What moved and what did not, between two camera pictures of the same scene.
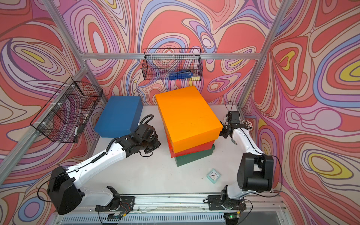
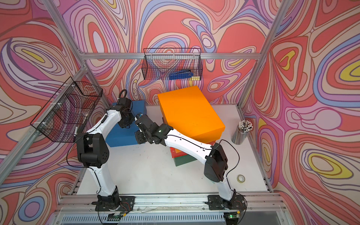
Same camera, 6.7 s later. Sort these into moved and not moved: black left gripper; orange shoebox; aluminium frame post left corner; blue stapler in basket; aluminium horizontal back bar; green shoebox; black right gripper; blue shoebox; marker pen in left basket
Moved: black right gripper; black left gripper; blue shoebox
Not moved: aluminium horizontal back bar; marker pen in left basket; green shoebox; aluminium frame post left corner; blue stapler in basket; orange shoebox
